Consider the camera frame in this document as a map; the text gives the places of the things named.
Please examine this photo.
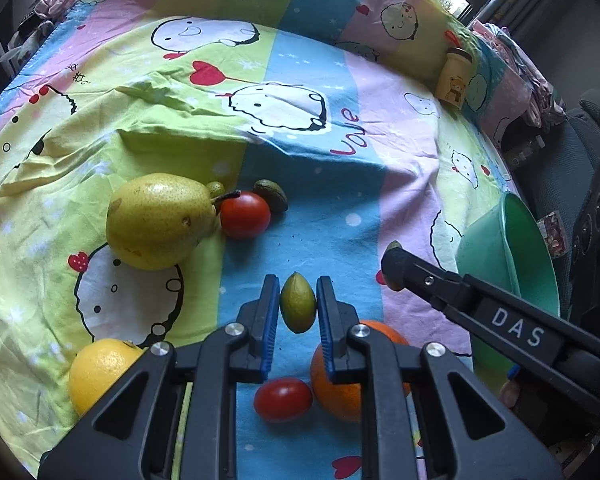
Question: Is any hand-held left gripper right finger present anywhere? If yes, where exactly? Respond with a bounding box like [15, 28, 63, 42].
[316, 275, 563, 480]

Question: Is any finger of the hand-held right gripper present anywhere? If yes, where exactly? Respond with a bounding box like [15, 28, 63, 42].
[381, 247, 474, 317]

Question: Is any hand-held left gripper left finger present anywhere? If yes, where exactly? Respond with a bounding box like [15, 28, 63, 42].
[37, 274, 281, 480]

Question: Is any green olive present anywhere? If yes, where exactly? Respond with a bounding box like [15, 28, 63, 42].
[280, 272, 317, 334]

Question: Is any small red tomato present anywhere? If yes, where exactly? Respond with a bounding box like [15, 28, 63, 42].
[253, 378, 313, 422]

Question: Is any orange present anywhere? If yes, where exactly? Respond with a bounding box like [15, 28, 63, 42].
[310, 320, 411, 423]

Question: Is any green plastic bowl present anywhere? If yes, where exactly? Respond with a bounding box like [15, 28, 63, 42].
[455, 192, 561, 401]

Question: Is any yellow lemon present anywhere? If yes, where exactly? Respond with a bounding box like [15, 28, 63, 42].
[69, 338, 146, 417]

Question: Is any clear snack packet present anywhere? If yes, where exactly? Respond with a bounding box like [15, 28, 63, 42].
[540, 211, 568, 258]

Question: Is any red tomato with stem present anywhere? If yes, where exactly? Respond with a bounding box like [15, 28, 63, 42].
[215, 190, 272, 239]

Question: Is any dark brown-green olive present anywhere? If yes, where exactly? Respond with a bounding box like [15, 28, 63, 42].
[254, 180, 287, 214]

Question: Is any green pear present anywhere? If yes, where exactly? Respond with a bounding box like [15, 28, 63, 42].
[106, 173, 226, 271]

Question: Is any dark drink bottle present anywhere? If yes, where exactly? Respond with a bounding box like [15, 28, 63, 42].
[510, 137, 546, 168]

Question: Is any dark grey sofa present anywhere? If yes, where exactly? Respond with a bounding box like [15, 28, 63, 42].
[500, 87, 600, 311]

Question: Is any colourful cartoon printed blanket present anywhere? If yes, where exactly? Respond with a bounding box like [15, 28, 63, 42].
[0, 0, 531, 480]

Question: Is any yellow bottle with bear print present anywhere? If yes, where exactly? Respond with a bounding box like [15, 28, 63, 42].
[435, 47, 473, 109]

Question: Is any pink clothes pile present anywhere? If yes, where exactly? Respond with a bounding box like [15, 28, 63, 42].
[472, 20, 566, 128]

